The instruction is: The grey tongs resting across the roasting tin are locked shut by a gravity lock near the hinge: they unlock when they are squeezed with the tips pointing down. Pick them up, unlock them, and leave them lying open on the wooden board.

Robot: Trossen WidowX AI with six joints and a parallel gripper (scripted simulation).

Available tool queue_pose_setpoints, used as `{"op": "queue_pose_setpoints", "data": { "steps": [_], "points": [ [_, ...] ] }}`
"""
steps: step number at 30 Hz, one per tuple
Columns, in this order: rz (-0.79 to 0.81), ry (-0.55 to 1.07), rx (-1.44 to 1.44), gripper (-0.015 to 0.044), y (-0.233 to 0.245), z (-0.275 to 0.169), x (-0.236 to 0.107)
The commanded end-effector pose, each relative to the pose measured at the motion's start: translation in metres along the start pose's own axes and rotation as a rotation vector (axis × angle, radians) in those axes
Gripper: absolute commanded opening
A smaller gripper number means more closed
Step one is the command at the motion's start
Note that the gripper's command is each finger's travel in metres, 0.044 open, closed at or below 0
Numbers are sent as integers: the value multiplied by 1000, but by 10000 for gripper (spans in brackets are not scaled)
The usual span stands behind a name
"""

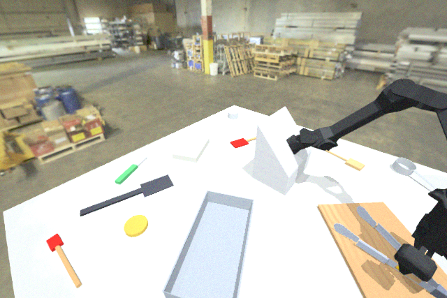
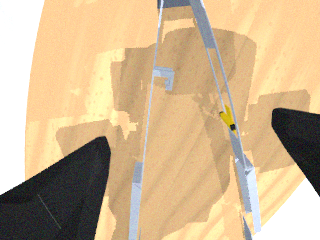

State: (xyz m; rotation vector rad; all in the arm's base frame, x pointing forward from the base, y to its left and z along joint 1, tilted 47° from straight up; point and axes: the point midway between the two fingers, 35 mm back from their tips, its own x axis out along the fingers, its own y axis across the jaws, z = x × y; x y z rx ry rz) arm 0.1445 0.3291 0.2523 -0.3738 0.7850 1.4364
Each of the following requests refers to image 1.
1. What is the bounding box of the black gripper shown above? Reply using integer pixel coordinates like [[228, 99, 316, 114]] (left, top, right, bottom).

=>
[[394, 214, 447, 282]]

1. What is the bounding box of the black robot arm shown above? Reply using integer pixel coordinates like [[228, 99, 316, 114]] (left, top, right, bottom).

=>
[[286, 78, 447, 233]]

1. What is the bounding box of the grey metal roasting tin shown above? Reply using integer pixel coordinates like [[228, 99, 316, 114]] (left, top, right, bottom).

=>
[[162, 191, 254, 298]]

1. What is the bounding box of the grey saucepan with long handle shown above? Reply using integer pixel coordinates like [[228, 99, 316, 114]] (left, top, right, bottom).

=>
[[392, 157, 437, 189]]

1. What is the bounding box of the yellow flat disc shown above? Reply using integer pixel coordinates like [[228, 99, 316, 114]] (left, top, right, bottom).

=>
[[124, 215, 148, 237]]

